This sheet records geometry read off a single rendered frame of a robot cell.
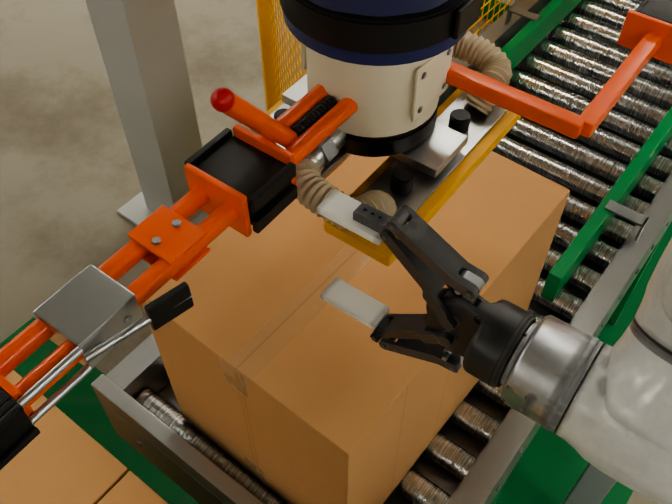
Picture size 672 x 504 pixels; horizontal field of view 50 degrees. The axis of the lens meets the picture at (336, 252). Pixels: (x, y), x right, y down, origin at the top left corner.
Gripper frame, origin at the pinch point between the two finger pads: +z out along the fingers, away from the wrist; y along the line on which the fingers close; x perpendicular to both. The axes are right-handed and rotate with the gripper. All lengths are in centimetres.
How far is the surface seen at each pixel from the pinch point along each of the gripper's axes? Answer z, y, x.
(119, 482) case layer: 35, 71, -19
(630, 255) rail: -20, 67, 81
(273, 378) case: 9.1, 31.3, -2.5
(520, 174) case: 0, 32, 53
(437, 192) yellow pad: 0.4, 10.5, 22.2
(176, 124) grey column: 108, 84, 67
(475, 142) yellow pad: 0.9, 10.0, 32.7
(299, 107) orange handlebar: 15.3, -1.7, 13.9
